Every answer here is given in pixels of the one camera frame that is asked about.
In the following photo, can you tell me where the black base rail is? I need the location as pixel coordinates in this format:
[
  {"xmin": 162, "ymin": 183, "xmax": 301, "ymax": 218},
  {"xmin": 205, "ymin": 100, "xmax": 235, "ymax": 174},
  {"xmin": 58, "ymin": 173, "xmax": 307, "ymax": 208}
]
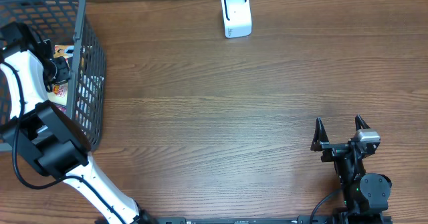
[{"xmin": 155, "ymin": 215, "xmax": 393, "ymax": 224}]

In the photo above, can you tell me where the yellow white snack bag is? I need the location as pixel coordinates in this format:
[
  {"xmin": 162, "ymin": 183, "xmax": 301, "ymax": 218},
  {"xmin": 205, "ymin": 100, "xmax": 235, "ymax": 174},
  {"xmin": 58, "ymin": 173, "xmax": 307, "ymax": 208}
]
[{"xmin": 48, "ymin": 45, "xmax": 74, "ymax": 108}]

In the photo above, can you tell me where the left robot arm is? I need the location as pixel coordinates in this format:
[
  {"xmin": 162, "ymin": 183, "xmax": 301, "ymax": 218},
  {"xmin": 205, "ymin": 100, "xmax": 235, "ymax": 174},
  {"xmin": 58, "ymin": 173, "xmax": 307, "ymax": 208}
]
[{"xmin": 1, "ymin": 21, "xmax": 154, "ymax": 223}]

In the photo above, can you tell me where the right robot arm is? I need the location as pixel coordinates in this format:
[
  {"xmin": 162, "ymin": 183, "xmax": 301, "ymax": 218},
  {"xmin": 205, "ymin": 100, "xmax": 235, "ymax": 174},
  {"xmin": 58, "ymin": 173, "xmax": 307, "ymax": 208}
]
[{"xmin": 308, "ymin": 115, "xmax": 392, "ymax": 223}]

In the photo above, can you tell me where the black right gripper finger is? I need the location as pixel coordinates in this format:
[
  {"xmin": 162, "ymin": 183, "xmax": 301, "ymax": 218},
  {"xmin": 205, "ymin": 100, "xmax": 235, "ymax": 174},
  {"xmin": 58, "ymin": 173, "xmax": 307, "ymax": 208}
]
[
  {"xmin": 354, "ymin": 114, "xmax": 370, "ymax": 130},
  {"xmin": 310, "ymin": 117, "xmax": 330, "ymax": 150}
]

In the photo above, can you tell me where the red purple snack pack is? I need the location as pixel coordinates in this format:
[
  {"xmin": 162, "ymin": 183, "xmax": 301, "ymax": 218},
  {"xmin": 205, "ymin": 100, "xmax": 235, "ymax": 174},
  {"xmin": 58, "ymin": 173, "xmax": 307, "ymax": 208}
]
[{"xmin": 55, "ymin": 104, "xmax": 66, "ymax": 114}]

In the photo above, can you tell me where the white barcode scanner stand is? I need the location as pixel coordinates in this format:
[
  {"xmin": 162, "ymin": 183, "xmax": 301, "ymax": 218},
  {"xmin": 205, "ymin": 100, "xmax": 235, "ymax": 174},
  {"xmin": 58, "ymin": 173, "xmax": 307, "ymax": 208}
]
[{"xmin": 221, "ymin": 0, "xmax": 252, "ymax": 39}]

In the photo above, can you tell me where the grey plastic shopping basket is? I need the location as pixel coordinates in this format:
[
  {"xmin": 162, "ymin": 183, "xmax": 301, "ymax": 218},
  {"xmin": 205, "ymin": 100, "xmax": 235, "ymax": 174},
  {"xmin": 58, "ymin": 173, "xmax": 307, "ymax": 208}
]
[{"xmin": 1, "ymin": 0, "xmax": 106, "ymax": 150}]

